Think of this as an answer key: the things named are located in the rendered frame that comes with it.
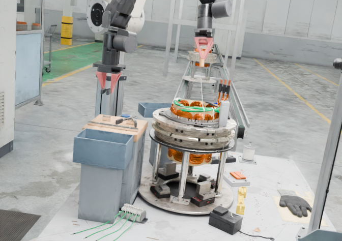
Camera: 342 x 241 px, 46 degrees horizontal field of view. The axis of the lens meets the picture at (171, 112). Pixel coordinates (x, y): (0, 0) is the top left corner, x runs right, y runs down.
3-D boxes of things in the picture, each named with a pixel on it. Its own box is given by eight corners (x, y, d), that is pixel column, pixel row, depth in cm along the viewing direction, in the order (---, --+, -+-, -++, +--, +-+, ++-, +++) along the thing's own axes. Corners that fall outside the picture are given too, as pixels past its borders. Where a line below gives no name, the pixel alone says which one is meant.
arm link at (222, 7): (210, 2, 159) (201, -12, 152) (237, -3, 153) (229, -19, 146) (204, 27, 154) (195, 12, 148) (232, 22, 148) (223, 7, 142)
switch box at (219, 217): (232, 235, 132) (234, 220, 131) (207, 223, 138) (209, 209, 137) (241, 229, 137) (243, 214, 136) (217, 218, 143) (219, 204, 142)
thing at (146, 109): (181, 159, 197) (189, 103, 190) (190, 168, 187) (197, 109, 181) (133, 160, 189) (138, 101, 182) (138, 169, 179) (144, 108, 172)
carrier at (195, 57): (192, 76, 477) (195, 50, 470) (222, 81, 458) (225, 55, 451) (175, 78, 445) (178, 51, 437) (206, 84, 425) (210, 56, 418)
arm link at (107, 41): (113, 29, 138) (100, 28, 133) (126, 32, 133) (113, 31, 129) (111, 49, 139) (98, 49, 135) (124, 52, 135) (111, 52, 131)
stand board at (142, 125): (136, 142, 133) (137, 135, 133) (81, 133, 135) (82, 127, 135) (147, 126, 153) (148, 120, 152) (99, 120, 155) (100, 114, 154)
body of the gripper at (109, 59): (121, 72, 133) (123, 50, 132) (91, 68, 134) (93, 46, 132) (125, 69, 140) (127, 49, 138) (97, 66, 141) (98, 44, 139)
